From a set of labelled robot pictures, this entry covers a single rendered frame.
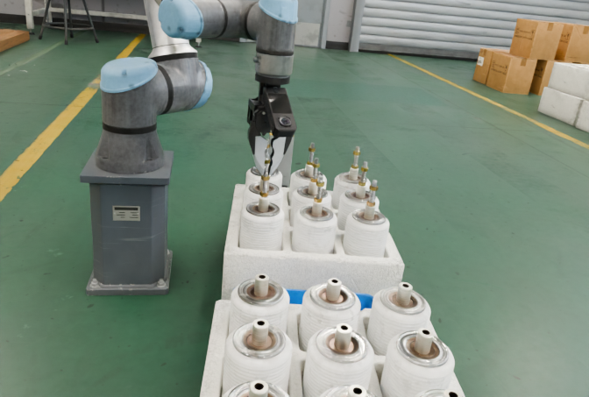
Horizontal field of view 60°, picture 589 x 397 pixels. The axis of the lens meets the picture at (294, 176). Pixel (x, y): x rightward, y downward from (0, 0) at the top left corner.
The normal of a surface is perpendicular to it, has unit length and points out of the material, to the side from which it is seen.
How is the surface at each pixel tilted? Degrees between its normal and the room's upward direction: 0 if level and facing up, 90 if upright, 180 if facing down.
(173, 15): 90
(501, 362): 0
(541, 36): 90
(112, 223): 90
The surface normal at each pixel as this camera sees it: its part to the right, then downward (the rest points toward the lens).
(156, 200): 0.81, 0.29
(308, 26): 0.16, 0.37
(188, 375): 0.10, -0.93
